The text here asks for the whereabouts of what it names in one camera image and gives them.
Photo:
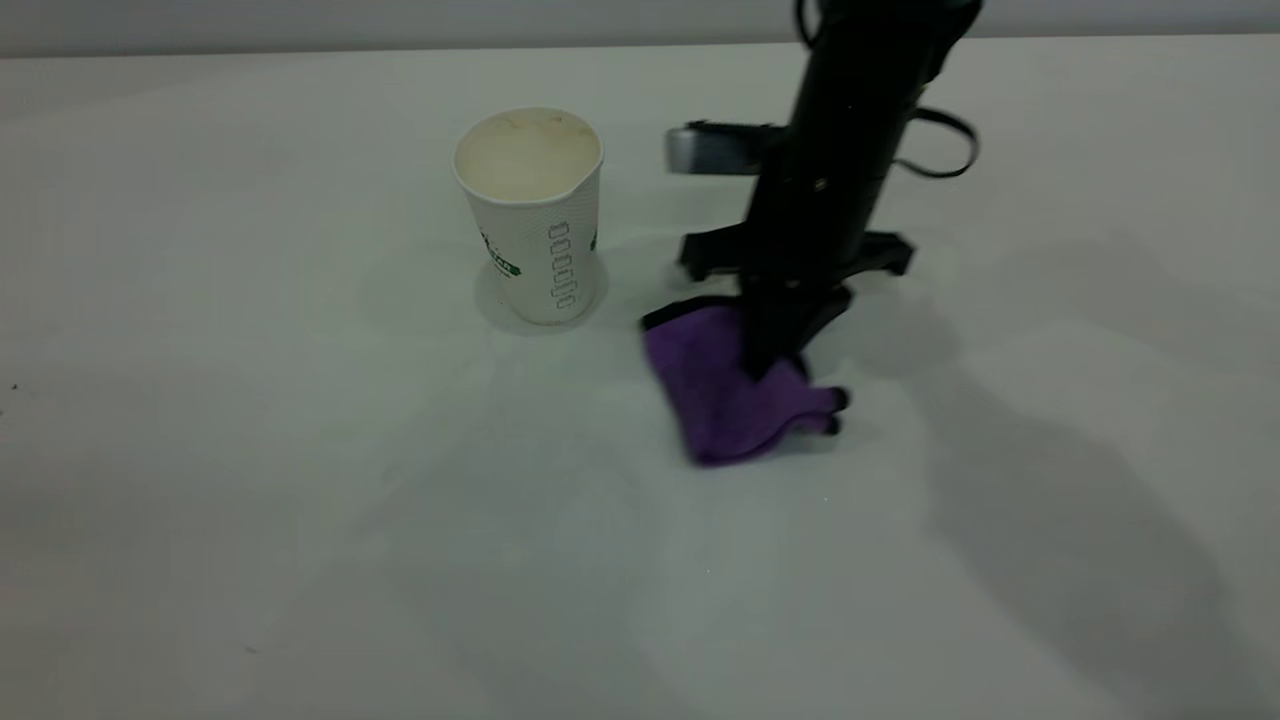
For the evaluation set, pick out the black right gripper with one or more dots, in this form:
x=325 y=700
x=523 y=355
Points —
x=825 y=200

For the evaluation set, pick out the purple cloth with black trim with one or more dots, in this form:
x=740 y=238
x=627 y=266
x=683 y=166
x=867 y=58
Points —
x=720 y=400

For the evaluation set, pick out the white paper coffee cup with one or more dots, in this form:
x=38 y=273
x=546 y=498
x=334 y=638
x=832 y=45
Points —
x=530 y=260

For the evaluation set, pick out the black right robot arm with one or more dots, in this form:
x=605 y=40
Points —
x=880 y=40

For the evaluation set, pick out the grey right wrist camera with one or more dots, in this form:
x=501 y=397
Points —
x=715 y=150

